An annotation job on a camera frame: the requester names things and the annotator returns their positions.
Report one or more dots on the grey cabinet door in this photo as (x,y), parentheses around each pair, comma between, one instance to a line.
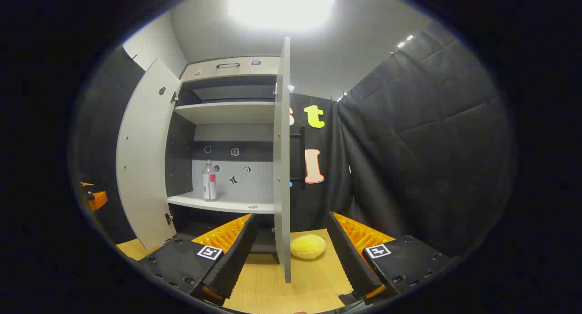
(145,159)
(283,168)

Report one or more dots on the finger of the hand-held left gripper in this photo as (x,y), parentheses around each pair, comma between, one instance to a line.
(97,199)

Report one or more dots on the grey open cabinet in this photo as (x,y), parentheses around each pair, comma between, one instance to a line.
(227,112)

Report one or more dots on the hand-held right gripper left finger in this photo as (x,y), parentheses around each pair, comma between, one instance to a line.
(236,259)

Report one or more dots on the grey cabinet drawer front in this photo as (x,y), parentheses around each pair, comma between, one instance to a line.
(209,71)

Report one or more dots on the yellow round plush bun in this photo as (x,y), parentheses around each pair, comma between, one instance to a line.
(308,246)

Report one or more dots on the clear bottle with red label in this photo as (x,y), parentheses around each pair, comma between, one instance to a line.
(209,186)

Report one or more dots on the black backdrop cloth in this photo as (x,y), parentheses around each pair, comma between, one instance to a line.
(432,146)

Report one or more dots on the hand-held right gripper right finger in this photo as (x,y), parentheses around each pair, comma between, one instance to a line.
(350,259)

